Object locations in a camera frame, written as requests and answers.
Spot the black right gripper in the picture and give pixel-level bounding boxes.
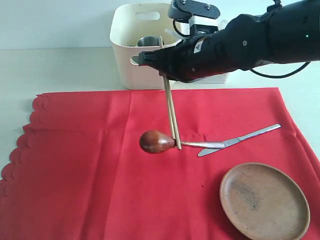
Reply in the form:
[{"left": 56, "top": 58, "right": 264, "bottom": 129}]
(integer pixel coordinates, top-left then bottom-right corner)
[{"left": 137, "top": 34, "right": 239, "bottom": 83}]

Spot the wooden chopstick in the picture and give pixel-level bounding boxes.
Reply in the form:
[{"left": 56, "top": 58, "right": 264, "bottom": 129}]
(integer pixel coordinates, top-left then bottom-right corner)
[
  {"left": 169, "top": 83, "right": 182, "bottom": 150},
  {"left": 158, "top": 36, "right": 176, "bottom": 140}
]

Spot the stainless steel cup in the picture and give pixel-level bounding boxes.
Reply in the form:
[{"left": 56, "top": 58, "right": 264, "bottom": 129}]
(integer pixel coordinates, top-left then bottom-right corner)
[{"left": 136, "top": 36, "right": 160, "bottom": 47}]

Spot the dark wooden spoon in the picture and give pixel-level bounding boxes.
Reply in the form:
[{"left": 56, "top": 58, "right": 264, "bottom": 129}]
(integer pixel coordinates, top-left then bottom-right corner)
[{"left": 139, "top": 130, "right": 226, "bottom": 154}]

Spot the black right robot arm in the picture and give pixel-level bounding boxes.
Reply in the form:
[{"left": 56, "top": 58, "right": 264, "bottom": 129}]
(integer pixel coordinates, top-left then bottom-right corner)
[{"left": 137, "top": 0, "right": 320, "bottom": 83}]

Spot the cream plastic storage bin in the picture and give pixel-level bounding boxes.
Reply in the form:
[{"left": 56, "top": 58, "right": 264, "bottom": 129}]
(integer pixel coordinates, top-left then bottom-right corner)
[{"left": 109, "top": 2, "right": 179, "bottom": 90}]

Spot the white perforated plastic basket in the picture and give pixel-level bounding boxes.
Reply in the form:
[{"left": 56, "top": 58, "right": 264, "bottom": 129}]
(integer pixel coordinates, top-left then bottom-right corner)
[{"left": 196, "top": 73, "right": 229, "bottom": 84}]

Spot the stainless steel table knife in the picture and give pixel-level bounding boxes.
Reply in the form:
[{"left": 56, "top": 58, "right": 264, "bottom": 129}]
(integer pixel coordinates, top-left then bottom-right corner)
[{"left": 197, "top": 124, "right": 281, "bottom": 157}]

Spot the red scalloped table cloth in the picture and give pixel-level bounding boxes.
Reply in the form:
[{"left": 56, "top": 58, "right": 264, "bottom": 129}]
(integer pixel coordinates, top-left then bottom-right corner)
[{"left": 0, "top": 88, "right": 320, "bottom": 240}]

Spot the round wooden plate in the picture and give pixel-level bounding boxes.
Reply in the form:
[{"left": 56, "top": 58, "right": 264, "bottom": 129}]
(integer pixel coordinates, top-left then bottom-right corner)
[{"left": 219, "top": 162, "right": 311, "bottom": 240}]

